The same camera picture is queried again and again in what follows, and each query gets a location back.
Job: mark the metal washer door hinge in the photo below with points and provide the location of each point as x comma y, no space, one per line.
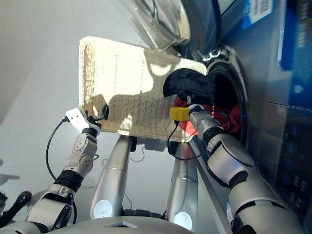
212,56

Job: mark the grey front-load washing machine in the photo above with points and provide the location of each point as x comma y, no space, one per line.
258,73

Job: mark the coral red garment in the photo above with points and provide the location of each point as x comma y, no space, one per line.
231,117

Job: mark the round glass washer door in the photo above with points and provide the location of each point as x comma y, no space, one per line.
200,22

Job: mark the pale woven laundry basket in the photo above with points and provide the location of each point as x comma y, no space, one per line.
117,73

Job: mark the black basket stand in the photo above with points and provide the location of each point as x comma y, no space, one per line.
133,145

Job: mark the black curved bar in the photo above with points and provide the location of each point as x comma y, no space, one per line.
17,202

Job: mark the silver robot leg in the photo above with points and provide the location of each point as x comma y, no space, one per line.
182,190
112,182

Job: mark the black garment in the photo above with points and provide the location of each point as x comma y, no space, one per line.
185,83

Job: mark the blue barcode label sticker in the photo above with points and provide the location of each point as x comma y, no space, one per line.
258,12

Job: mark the grey robot torso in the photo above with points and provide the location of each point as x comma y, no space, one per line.
122,230

